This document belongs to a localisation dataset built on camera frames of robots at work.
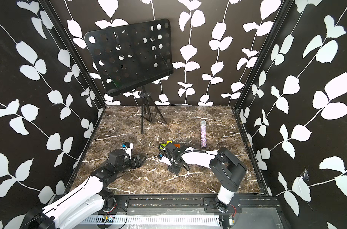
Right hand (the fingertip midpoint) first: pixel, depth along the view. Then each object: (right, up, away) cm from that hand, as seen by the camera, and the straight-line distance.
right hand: (171, 165), depth 87 cm
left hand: (-17, +7, -4) cm, 19 cm away
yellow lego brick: (-3, +13, +13) cm, 19 cm away
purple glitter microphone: (+23, +25, +18) cm, 39 cm away
